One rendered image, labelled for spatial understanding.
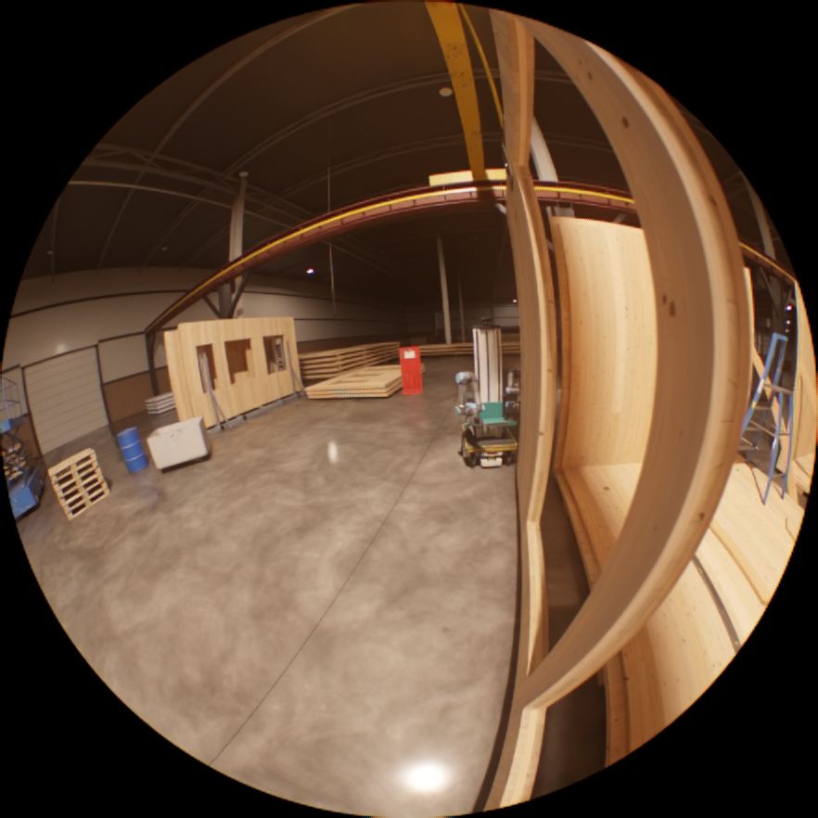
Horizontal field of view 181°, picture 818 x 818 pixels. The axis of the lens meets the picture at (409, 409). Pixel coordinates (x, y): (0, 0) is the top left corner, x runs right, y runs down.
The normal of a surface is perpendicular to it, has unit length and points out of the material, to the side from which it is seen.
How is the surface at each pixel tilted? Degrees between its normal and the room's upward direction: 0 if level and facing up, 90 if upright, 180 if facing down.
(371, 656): 0
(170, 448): 90
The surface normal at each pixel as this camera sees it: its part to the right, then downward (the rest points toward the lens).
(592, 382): -0.29, 0.29
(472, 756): -0.08, -0.96
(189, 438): 0.63, 0.16
